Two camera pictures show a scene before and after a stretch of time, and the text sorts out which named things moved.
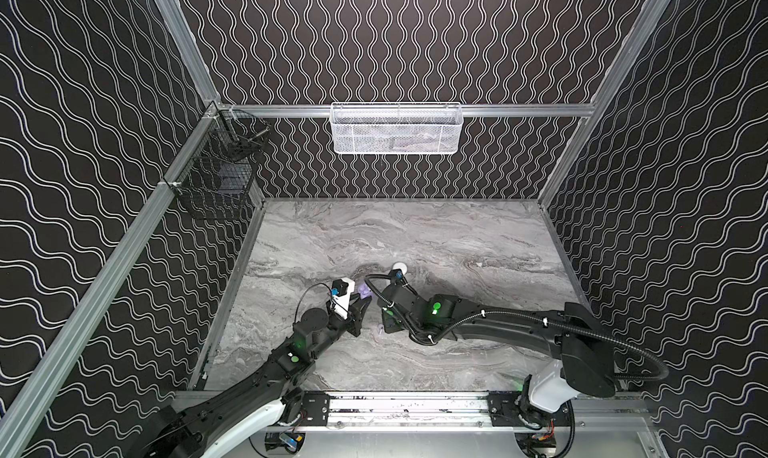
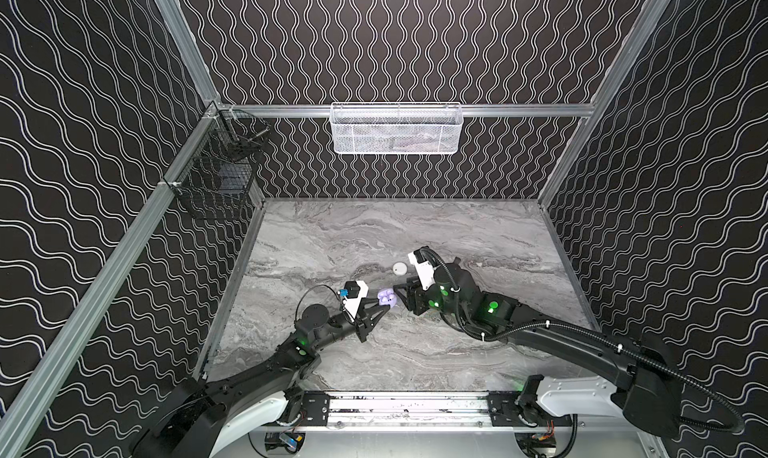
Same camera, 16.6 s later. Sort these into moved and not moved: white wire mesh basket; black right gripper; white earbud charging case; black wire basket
Moved: black right gripper
Not moved: white wire mesh basket; black wire basket; white earbud charging case
